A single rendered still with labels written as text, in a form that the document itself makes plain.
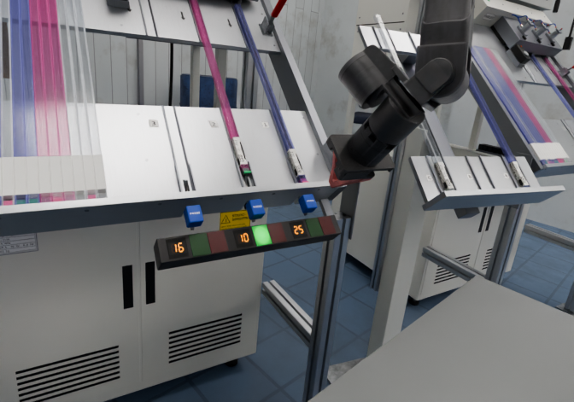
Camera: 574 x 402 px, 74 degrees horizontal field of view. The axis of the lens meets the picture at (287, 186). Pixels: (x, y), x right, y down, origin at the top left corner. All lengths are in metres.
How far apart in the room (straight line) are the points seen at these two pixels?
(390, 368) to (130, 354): 0.78
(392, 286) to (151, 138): 0.75
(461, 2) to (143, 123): 0.51
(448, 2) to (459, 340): 0.44
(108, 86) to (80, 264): 3.08
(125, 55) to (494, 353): 3.78
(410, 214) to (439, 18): 0.61
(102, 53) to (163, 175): 3.32
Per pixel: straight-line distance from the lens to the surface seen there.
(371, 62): 0.55
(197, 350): 1.23
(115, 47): 3.98
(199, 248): 0.62
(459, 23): 0.53
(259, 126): 0.78
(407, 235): 1.07
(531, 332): 0.70
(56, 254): 0.98
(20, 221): 0.62
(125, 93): 4.02
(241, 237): 0.65
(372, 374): 0.51
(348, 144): 0.58
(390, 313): 1.17
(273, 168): 0.73
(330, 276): 0.88
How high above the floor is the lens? 0.93
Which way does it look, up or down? 17 degrees down
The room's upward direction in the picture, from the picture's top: 6 degrees clockwise
